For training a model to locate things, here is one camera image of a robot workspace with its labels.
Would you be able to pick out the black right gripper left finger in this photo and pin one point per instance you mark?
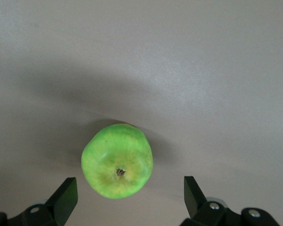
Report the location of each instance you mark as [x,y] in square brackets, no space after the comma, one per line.
[61,200]

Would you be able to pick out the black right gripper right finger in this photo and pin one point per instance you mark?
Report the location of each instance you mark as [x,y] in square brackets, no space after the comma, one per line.
[195,200]

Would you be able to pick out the green apple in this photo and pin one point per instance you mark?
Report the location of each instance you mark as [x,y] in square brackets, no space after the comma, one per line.
[116,160]

